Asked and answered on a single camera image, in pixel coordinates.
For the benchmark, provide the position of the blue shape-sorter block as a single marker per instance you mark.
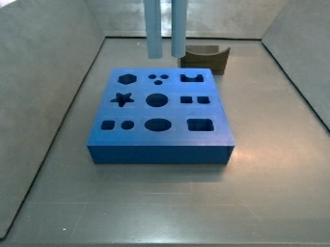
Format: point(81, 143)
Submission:
point(160, 116)

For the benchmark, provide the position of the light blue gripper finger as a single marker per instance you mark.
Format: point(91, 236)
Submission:
point(177, 27)
point(152, 18)

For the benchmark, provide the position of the dark curved holder block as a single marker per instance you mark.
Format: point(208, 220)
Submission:
point(205, 57)

